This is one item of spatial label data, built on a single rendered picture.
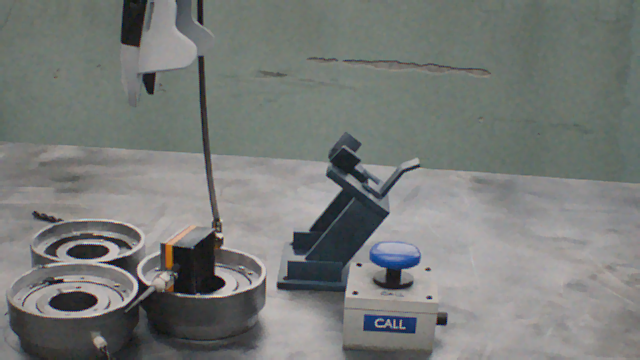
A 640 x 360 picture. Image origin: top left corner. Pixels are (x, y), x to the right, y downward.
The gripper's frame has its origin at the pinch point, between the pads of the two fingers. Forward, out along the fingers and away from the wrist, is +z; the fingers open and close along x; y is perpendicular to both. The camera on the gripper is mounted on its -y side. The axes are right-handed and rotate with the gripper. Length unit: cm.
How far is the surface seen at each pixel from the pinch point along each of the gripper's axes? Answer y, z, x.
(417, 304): 25.5, 10.4, -8.1
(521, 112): 57, 28, 157
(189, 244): 7.7, 9.9, -6.9
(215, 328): 10.9, 15.6, -8.7
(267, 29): -12, 20, 156
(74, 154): -18.5, 21.0, 38.1
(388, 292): 23.2, 10.5, -6.8
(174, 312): 7.7, 14.5, -9.7
